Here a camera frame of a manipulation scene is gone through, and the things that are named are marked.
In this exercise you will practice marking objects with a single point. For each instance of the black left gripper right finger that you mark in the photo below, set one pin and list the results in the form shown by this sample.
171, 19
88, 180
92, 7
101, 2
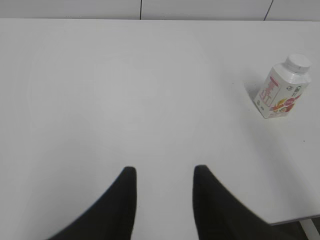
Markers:
219, 215

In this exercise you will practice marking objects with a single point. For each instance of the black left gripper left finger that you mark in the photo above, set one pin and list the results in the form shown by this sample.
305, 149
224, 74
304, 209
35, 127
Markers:
111, 217

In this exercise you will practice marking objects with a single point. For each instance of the white yili changqing yogurt bottle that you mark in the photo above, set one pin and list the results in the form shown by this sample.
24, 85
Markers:
280, 91

